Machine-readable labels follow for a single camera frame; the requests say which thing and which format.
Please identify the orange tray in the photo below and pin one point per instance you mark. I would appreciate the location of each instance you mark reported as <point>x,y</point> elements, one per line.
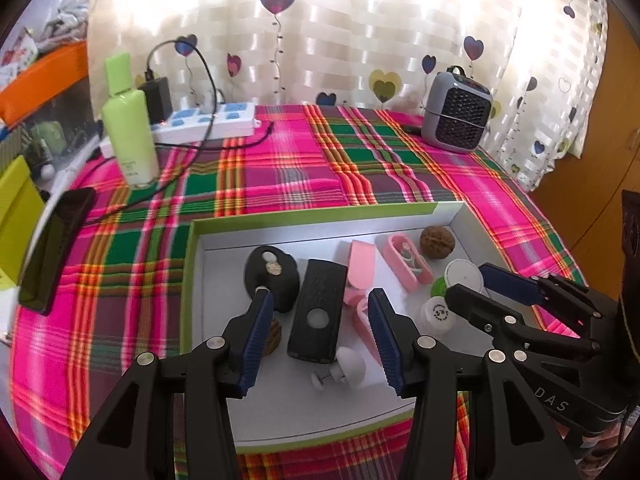
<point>45,75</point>

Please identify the green white round stand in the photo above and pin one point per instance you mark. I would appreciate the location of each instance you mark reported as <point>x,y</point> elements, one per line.
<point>462,277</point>

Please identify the grey small heater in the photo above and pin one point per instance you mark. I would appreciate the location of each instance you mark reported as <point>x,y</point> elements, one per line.
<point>462,105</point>

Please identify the green white cardboard box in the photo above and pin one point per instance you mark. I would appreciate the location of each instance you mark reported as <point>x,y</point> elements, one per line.
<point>220,270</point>

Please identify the black smartphone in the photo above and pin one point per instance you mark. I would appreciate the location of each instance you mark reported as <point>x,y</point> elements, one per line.
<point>50,250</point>

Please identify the white mushroom knob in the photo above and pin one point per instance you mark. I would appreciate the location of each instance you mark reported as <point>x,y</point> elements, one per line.
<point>345,367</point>

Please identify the white power strip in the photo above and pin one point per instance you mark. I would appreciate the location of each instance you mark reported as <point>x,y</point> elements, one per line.
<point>220,120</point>

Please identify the white small cap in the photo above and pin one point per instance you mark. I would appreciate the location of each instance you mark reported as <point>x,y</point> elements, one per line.
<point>437,312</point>

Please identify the green lotion bottle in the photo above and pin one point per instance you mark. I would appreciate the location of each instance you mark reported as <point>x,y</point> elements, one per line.
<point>129,125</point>

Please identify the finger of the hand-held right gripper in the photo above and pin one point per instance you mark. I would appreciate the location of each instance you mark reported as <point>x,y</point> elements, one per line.
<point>480,307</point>
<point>510,285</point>

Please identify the pink green plaid tablecloth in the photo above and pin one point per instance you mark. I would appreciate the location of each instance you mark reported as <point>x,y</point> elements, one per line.
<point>300,170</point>

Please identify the pink plastic clip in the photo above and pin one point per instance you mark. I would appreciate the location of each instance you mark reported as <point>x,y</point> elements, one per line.
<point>407,262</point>
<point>364,330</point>
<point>361,272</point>

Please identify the black oval disc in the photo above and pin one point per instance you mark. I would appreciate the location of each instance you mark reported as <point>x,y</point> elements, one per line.
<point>272,277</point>

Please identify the lime green box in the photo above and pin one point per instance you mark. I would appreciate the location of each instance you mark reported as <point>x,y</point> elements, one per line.
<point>15,210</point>

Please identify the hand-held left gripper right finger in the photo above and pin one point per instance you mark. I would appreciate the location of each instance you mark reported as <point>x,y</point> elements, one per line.
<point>387,340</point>

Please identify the heart print curtain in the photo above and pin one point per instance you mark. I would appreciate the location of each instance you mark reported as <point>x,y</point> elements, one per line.
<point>375,25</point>

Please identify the black charger adapter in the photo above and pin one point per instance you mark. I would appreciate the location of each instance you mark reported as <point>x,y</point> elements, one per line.
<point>157,95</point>

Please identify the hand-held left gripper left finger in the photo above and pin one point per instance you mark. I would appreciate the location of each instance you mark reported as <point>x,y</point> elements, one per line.
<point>257,340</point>

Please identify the brown walnut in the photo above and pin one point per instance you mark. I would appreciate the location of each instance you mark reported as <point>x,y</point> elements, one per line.
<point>273,337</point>
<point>437,242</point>

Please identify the dark printed cloth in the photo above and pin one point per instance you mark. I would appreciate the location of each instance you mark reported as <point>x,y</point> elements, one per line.
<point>631,240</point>

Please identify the wooden cabinet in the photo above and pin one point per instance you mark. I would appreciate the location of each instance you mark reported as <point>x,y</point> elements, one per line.
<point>590,200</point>

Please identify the black rectangular device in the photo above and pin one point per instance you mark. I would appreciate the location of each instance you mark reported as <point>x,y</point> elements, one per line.
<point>320,310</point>

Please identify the chevron patterned box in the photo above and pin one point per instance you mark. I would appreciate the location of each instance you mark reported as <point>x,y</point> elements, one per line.
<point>10,145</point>

